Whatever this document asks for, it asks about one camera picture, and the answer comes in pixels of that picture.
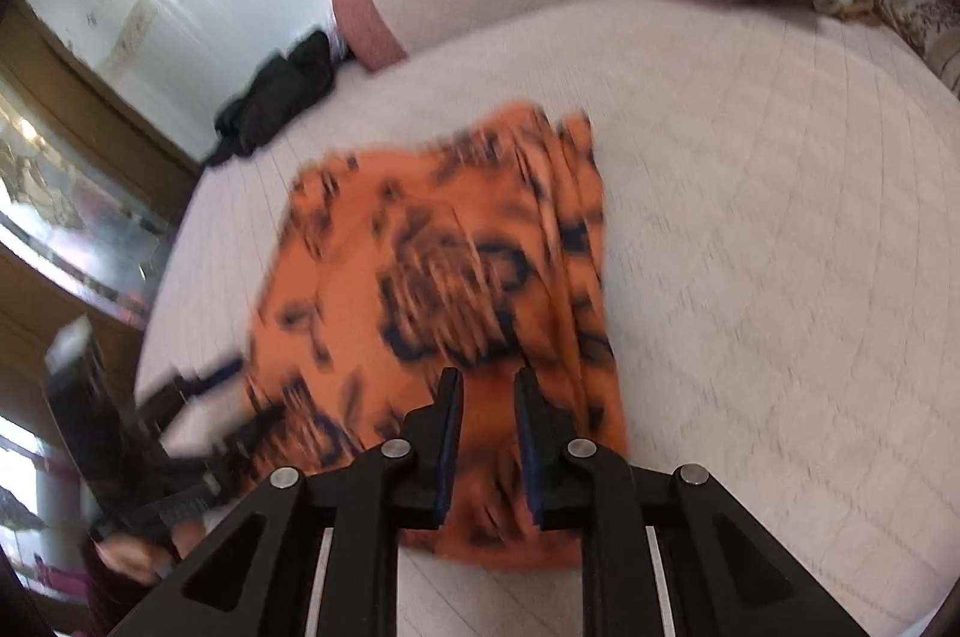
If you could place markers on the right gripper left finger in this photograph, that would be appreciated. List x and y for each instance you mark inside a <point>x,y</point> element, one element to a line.
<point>317,554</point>

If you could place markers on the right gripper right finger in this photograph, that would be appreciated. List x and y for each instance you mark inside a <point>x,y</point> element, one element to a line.
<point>662,553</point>

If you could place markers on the orange black floral blouse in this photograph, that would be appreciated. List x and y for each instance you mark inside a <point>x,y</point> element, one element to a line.
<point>484,253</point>

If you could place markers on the person left hand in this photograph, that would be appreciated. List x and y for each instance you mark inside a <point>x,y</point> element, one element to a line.
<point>146,562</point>

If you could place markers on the wooden stained glass door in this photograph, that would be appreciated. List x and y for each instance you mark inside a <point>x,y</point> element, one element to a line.
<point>91,199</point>

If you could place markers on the black garment pile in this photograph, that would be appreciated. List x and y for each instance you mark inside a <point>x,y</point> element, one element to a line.
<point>286,84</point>

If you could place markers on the patterned beige cushion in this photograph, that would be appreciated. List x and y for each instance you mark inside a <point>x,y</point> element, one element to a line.
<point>932,29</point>

